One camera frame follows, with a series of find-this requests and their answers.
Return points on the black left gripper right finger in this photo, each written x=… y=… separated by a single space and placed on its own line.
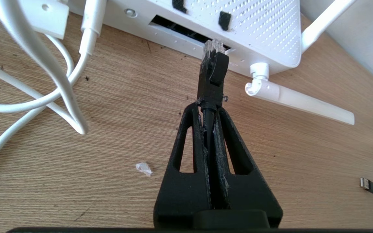
x=251 y=194

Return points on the white wifi router with antennas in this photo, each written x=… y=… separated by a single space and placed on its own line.
x=254 y=26

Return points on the small white paper scrap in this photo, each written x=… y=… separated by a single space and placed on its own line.
x=143 y=168

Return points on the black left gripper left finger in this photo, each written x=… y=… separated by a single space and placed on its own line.
x=180 y=194

